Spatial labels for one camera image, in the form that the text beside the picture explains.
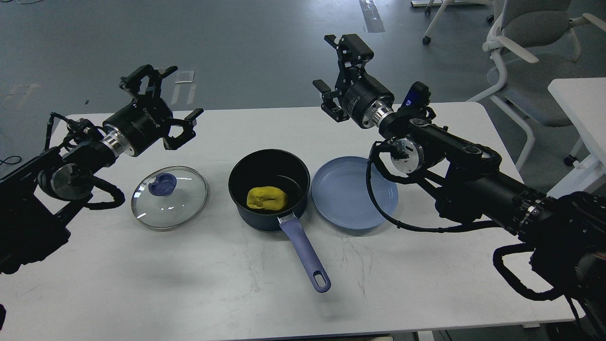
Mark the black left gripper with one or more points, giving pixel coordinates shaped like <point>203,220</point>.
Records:
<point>137,125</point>

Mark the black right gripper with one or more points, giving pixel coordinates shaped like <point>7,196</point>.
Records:
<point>364,98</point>

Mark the glass lid blue knob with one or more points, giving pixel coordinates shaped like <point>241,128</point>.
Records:
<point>169,197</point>

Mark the yellow potato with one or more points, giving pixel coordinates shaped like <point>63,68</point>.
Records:
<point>267,198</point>

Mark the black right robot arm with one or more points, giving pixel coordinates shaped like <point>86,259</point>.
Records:
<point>562,240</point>

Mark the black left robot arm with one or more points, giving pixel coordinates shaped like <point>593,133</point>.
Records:
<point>41,197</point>

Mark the grey tape strip on floor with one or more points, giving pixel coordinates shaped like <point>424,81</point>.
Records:
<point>372,17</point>

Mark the blue round plate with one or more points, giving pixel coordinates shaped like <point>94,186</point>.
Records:
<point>341,197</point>

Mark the white side table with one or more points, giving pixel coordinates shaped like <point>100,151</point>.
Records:
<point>583,100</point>

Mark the dark blue saucepan purple handle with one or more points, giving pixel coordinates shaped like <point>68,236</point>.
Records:
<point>284,170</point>

